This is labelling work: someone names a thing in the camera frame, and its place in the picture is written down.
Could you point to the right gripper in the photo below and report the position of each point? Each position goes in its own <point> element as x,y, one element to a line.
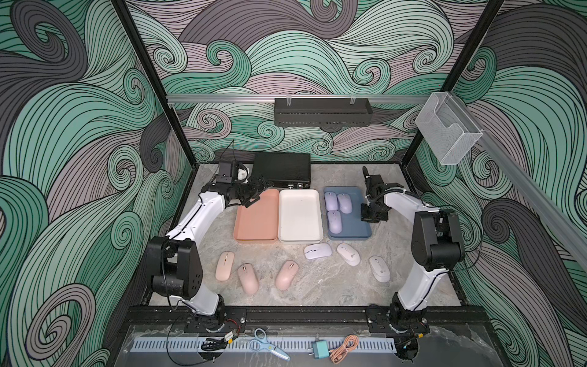
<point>364,216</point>

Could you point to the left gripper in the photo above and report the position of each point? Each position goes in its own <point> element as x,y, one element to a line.
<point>254,190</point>

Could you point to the purple mouse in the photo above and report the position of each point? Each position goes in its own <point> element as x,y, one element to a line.
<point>334,218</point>
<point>345,203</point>
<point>331,201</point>

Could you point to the white mouse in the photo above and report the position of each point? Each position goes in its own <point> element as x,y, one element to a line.
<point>319,250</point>
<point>379,269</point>
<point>349,254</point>

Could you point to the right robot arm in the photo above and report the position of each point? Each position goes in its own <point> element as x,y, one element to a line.
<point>436,245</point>

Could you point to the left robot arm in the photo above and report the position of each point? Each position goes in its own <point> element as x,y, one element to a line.
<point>173,261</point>

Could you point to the blue storage tray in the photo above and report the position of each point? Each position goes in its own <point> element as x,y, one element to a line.
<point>353,228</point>

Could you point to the pink storage tray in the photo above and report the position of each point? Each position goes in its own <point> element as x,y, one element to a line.
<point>259,222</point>

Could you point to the white storage tray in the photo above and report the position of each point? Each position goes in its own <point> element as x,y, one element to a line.
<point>300,221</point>

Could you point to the black case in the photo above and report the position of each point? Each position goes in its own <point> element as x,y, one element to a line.
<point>284,170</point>

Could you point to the flat white mouse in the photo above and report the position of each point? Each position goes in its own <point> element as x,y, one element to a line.
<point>319,250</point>

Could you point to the flat pink mouse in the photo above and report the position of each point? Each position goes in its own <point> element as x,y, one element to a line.
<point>224,266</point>

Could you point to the pink mouse right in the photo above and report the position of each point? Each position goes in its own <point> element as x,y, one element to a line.
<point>286,275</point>

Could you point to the pink mouse middle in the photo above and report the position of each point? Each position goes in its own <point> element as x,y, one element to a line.
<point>248,279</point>

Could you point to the teal plug adapter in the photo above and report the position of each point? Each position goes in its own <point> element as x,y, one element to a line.
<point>320,349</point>

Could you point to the blue scissors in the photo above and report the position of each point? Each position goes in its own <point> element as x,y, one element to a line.
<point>260,342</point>

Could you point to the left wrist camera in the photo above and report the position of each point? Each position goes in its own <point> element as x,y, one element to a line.
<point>231,172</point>

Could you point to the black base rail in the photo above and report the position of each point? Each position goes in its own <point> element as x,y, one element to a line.
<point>373,317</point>

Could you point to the clear wall holder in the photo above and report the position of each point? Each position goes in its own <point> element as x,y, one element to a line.
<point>448,127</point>

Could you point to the black wall shelf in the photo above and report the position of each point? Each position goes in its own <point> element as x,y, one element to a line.
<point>322,112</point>

